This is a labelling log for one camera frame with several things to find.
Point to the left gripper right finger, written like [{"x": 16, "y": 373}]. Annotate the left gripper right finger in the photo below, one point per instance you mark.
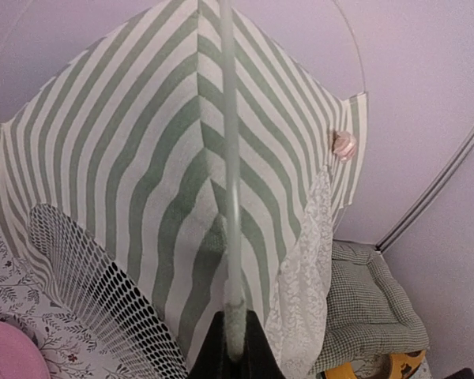
[{"x": 258, "y": 361}]

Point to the yellow double bowl holder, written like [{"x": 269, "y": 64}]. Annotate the yellow double bowl holder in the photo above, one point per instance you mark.
[{"x": 398, "y": 365}]

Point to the green checkered cushion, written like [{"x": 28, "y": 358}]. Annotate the green checkered cushion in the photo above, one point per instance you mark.
[{"x": 369, "y": 313}]

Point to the floral table mat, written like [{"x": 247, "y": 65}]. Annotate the floral table mat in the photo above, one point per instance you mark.
[{"x": 69, "y": 348}]

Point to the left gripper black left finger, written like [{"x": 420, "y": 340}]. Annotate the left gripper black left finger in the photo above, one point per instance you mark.
[{"x": 212, "y": 360}]

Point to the pink plate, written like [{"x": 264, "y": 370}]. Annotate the pink plate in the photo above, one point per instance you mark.
[{"x": 19, "y": 356}]

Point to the striped pet tent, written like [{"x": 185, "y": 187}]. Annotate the striped pet tent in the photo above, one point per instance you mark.
[{"x": 162, "y": 177}]

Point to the right aluminium frame post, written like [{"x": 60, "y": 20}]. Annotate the right aluminium frame post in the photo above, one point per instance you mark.
[{"x": 429, "y": 195}]

